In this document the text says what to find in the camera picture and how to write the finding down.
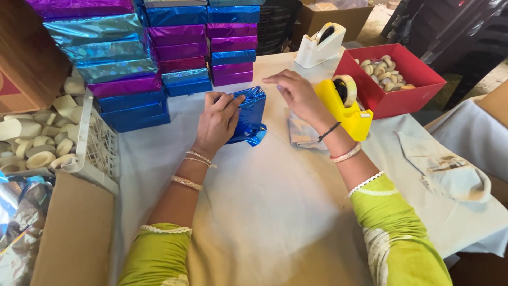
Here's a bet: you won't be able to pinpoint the person's right hand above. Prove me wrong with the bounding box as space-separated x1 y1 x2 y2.
262 69 339 132

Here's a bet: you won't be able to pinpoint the person's left hand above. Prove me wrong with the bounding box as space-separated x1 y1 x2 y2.
192 92 247 157

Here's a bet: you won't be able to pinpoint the blue foil box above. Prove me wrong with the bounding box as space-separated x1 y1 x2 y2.
225 86 267 147

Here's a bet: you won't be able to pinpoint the white tape dispenser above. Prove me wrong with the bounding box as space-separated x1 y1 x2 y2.
294 22 347 69

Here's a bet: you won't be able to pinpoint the folded grey cloth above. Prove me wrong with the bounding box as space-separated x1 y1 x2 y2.
287 109 330 151

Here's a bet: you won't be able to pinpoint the stack of black plastic chairs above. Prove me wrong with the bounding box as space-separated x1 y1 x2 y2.
380 0 508 113
256 0 303 56

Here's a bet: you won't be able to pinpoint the thin silver bangles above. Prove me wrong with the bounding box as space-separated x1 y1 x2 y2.
183 150 218 170

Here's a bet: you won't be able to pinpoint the clear tape roll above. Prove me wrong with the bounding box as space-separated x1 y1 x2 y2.
332 75 358 108
315 23 336 45

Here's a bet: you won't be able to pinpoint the black thread wristband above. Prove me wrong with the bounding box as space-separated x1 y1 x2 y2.
317 121 342 143

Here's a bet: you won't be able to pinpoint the yellow tape dispenser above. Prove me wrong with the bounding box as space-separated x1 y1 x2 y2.
314 79 374 143

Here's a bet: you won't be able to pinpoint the open cardboard box with bag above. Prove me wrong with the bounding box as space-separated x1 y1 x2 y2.
291 0 376 51

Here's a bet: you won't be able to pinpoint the gold patterned bangle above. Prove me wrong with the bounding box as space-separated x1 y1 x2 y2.
171 175 204 191

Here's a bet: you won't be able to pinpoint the pink and white bangle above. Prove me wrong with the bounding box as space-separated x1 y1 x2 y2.
329 141 363 164

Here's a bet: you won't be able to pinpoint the pile of small tape rolls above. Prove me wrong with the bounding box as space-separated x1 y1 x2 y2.
354 55 416 93

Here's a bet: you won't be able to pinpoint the stack of foil wrapped gift boxes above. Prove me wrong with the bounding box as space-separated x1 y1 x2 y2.
25 0 261 133

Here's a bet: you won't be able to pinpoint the white tablecloth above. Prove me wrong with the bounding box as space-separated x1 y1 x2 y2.
108 47 508 286

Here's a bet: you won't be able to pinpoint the white plastic crate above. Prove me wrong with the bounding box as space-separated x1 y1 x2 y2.
0 88 121 196

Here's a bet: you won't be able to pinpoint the red cardboard tray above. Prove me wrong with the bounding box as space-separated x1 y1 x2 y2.
333 43 448 121

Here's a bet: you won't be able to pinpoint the green left sleeve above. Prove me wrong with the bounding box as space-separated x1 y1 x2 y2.
116 222 193 286

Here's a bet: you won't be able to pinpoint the green sleeve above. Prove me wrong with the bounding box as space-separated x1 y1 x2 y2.
116 222 193 286
348 171 454 286

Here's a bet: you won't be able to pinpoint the crumpled stained grey cloth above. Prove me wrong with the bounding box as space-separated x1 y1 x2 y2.
397 131 492 204

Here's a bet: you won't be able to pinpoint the green right sleeve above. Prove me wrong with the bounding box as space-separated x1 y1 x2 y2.
348 171 454 286

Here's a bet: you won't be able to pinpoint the heap of empty tape cores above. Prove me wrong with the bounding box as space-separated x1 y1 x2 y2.
0 68 86 175

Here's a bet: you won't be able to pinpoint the side table with white cloth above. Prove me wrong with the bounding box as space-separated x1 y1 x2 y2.
424 79 508 184

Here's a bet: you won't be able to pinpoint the flat cardboard box with foil sheets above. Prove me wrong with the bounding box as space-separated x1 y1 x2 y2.
0 170 116 286

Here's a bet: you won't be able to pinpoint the large brown cardboard box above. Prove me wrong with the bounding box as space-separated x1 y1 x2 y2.
0 0 73 116

